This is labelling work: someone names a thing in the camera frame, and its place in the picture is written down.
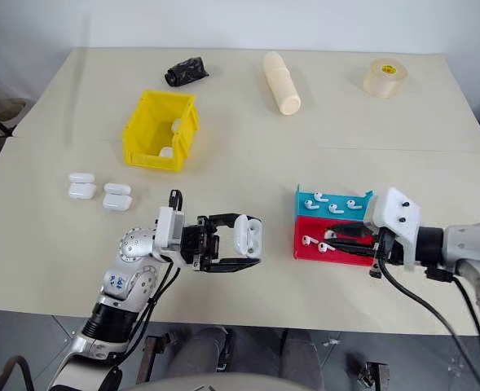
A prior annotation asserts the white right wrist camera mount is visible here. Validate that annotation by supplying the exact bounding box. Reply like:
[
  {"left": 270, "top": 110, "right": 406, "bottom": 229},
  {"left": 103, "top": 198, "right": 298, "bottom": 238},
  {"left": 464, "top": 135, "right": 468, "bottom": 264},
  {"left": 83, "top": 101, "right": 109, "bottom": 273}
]
[{"left": 364, "top": 187, "right": 422, "bottom": 272}]

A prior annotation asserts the translucent tape roll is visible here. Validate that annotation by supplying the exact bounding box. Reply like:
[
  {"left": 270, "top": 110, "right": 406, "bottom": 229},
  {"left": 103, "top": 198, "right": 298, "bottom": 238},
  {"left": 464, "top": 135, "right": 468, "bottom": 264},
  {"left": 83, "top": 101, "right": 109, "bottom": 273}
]
[{"left": 362, "top": 57, "right": 410, "bottom": 100}]

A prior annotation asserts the crumpled black bag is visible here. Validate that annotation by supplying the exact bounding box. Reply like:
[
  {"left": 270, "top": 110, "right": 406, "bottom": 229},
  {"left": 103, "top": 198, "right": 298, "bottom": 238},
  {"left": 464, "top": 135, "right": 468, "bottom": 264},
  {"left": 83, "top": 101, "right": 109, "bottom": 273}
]
[{"left": 164, "top": 56, "right": 210, "bottom": 88}]

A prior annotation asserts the teal and red earbud tray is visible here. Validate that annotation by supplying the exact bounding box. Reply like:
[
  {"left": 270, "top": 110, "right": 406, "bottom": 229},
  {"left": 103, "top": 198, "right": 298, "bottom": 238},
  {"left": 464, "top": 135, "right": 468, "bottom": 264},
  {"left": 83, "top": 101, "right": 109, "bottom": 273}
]
[{"left": 292, "top": 183, "right": 377, "bottom": 268}]

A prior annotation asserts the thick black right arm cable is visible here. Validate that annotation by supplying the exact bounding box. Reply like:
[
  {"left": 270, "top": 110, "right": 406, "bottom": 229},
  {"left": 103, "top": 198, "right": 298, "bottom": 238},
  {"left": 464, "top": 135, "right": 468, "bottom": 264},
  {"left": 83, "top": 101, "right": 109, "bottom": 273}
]
[{"left": 368, "top": 239, "right": 480, "bottom": 391}]

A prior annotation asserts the cream cylindrical bottle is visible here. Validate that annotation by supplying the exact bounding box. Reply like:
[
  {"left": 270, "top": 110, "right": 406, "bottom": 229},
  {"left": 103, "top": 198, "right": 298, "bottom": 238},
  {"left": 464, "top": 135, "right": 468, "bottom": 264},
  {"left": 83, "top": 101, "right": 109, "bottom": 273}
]
[{"left": 262, "top": 51, "right": 303, "bottom": 117}]

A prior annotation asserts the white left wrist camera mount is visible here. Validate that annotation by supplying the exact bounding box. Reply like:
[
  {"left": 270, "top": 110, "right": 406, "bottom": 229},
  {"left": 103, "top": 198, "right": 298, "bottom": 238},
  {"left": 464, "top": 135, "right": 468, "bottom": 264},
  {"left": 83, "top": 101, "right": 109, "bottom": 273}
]
[{"left": 153, "top": 206, "right": 186, "bottom": 261}]

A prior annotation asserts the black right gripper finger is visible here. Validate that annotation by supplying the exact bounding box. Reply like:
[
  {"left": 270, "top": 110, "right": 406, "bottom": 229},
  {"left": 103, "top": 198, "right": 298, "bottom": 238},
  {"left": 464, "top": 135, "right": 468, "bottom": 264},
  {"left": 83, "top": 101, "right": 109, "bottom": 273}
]
[
  {"left": 327, "top": 239, "right": 378, "bottom": 258},
  {"left": 324, "top": 222, "right": 374, "bottom": 242}
]

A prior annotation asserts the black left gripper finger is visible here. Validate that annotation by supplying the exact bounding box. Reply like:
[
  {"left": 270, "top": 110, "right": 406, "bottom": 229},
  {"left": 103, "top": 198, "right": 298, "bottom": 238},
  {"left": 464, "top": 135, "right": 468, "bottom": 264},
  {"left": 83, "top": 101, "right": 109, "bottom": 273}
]
[
  {"left": 205, "top": 212, "right": 248, "bottom": 230},
  {"left": 204, "top": 257, "right": 262, "bottom": 274}
]

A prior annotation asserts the yellow plastic bin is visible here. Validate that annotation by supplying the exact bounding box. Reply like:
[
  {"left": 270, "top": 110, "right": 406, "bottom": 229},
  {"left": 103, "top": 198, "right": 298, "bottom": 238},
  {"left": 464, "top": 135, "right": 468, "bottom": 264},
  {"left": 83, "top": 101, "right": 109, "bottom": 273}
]
[{"left": 121, "top": 90, "right": 201, "bottom": 173}]

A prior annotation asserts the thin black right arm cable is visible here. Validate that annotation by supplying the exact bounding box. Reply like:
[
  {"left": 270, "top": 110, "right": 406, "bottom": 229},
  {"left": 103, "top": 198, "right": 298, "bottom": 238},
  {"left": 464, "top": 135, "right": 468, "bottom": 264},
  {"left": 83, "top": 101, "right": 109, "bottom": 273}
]
[{"left": 424, "top": 264, "right": 480, "bottom": 391}]

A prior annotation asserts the black cable loop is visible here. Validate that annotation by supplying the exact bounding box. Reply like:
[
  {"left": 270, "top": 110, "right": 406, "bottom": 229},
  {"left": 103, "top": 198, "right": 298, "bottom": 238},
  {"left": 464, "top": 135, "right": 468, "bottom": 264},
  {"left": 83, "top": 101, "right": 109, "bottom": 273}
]
[{"left": 2, "top": 354, "right": 36, "bottom": 391}]

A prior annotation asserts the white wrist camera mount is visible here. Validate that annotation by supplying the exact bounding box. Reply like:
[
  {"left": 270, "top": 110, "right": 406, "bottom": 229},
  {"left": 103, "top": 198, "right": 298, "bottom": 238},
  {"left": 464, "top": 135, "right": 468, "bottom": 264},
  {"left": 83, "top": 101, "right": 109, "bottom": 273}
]
[
  {"left": 364, "top": 187, "right": 422, "bottom": 272},
  {"left": 153, "top": 206, "right": 186, "bottom": 261}
]

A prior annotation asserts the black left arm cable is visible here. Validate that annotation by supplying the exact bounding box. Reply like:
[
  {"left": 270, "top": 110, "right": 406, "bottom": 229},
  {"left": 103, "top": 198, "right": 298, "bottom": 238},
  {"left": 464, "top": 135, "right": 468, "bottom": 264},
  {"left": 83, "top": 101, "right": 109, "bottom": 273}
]
[{"left": 131, "top": 189, "right": 183, "bottom": 354}]

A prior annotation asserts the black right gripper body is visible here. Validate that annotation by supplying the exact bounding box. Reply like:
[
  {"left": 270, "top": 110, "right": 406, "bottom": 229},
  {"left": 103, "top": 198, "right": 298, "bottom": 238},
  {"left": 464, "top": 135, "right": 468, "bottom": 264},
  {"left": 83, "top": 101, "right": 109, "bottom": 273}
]
[{"left": 368, "top": 226, "right": 404, "bottom": 266}]

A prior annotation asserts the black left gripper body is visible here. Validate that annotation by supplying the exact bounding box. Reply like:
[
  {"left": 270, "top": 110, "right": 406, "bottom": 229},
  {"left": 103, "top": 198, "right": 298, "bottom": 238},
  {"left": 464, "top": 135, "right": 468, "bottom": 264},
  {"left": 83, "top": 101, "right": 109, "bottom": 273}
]
[{"left": 180, "top": 215, "right": 221, "bottom": 273}]

